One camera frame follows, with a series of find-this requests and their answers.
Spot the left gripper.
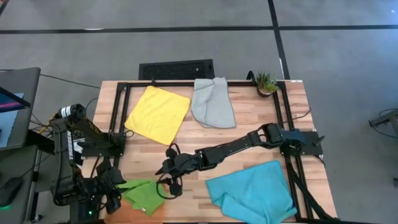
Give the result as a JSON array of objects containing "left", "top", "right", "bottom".
[{"left": 91, "top": 166, "right": 127, "bottom": 215}]

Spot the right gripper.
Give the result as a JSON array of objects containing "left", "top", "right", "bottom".
[{"left": 154, "top": 146, "right": 203, "bottom": 197}]

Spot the green microfiber towel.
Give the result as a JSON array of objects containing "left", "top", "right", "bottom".
[{"left": 116, "top": 179, "right": 167, "bottom": 217}]

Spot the yellow microfiber towel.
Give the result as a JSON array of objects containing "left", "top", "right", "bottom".
[{"left": 124, "top": 85, "right": 192, "bottom": 146}]

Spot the grey waffle microfiber towel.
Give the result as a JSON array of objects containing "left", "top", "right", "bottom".
[{"left": 190, "top": 77, "right": 237, "bottom": 129}]

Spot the blue microfiber towel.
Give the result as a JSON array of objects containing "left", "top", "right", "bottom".
[{"left": 205, "top": 160, "right": 298, "bottom": 224}]

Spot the orange plastic tray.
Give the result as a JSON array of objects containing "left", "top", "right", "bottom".
[{"left": 104, "top": 198, "right": 165, "bottom": 224}]

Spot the black metal beam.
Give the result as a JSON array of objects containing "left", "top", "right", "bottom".
[{"left": 26, "top": 129, "right": 84, "bottom": 166}]

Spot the dark grey side desk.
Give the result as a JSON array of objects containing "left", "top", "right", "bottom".
[{"left": 0, "top": 144, "right": 43, "bottom": 224}]

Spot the black computer mouse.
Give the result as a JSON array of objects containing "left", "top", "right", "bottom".
[{"left": 0, "top": 177, "right": 23, "bottom": 208}]

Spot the small potted succulent plant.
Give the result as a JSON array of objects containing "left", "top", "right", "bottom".
[{"left": 253, "top": 70, "right": 279, "bottom": 98}]

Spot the grey laptop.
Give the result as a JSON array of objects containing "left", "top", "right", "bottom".
[{"left": 0, "top": 67, "right": 41, "bottom": 152}]

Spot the grey metal stand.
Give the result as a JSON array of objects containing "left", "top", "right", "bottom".
[{"left": 368, "top": 108, "right": 398, "bottom": 138}]

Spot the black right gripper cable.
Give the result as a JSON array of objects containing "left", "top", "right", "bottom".
[{"left": 155, "top": 172, "right": 183, "bottom": 200}]

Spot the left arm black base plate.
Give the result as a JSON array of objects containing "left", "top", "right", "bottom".
[{"left": 81, "top": 132, "right": 127, "bottom": 158}]

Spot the black aluminium table frame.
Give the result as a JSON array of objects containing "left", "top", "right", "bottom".
[{"left": 71, "top": 80, "right": 340, "bottom": 224}]

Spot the yellow cable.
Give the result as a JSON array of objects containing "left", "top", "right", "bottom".
[{"left": 39, "top": 111, "right": 58, "bottom": 134}]

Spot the black cable bundle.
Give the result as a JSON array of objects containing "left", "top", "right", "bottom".
[{"left": 29, "top": 96, "right": 100, "bottom": 147}]

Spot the thin black floor cable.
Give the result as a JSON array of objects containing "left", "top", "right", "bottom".
[{"left": 39, "top": 73, "right": 102, "bottom": 90}]

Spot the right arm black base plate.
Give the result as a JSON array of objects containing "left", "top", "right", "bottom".
[{"left": 279, "top": 130, "right": 324, "bottom": 156}]

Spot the right arm power cable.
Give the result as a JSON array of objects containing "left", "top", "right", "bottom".
[{"left": 290, "top": 107, "right": 312, "bottom": 123}]

